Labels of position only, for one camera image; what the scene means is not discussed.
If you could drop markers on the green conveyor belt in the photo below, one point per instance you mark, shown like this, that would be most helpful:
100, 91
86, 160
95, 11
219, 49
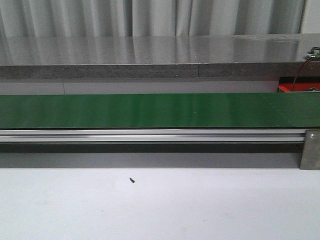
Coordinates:
163, 110

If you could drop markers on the grey stone counter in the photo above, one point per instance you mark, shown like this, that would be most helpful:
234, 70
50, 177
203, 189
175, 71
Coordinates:
126, 57

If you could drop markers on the red bin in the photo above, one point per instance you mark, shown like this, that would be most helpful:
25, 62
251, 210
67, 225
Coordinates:
301, 84

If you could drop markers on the small green circuit board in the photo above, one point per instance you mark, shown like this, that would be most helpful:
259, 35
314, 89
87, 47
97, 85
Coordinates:
313, 54

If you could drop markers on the grey curtain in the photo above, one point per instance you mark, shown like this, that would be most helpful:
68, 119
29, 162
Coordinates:
139, 18

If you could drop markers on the aluminium conveyor side rail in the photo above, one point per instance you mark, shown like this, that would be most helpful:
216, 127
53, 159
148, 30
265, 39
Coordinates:
152, 135

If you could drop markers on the metal conveyor support bracket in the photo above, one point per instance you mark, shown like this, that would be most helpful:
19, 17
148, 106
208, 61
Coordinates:
310, 159

